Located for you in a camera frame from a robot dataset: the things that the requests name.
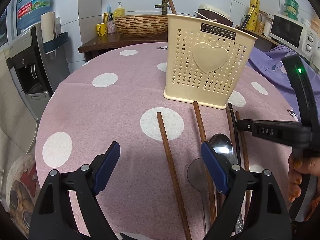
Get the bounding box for brown wooden chopstick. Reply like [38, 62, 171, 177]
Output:
[156, 112, 192, 240]
[236, 127, 251, 220]
[193, 101, 216, 225]

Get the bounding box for black chopstick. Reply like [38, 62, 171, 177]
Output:
[226, 103, 241, 166]

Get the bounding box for steel spoon wooden handle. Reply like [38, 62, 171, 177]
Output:
[209, 133, 244, 235]

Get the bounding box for person's right hand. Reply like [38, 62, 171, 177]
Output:
[288, 153, 320, 221]

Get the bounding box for cat print cushion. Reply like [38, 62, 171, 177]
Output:
[6, 153, 40, 237]

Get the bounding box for grey steel spoon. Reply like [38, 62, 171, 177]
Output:
[187, 158, 210, 233]

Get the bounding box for purple floral cloth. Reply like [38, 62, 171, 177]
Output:
[246, 44, 320, 131]

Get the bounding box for white microwave oven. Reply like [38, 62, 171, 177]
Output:
[269, 14, 318, 61]

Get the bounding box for cream heart utensil holder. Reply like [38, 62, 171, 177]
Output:
[163, 14, 256, 109]

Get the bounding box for green stacked tubs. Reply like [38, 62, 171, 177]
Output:
[284, 0, 299, 21]

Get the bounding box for pink polka dot tablecloth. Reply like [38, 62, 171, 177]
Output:
[35, 42, 301, 240]

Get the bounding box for water dispenser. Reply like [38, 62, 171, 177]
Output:
[7, 23, 70, 120]

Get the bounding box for brass faucet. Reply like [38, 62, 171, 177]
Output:
[155, 0, 169, 15]

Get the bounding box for dark wooden side table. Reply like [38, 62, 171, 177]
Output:
[78, 33, 168, 62]

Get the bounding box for paper cup holder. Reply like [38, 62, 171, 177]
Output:
[40, 11, 68, 60]

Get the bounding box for woven basin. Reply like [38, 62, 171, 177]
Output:
[114, 15, 168, 37]

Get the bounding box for yellow mug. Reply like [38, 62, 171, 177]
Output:
[96, 22, 108, 37]

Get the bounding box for yellow soap bottle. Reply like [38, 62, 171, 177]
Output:
[113, 2, 125, 20]

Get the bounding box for blue water bottle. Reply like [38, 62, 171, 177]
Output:
[16, 0, 52, 30]

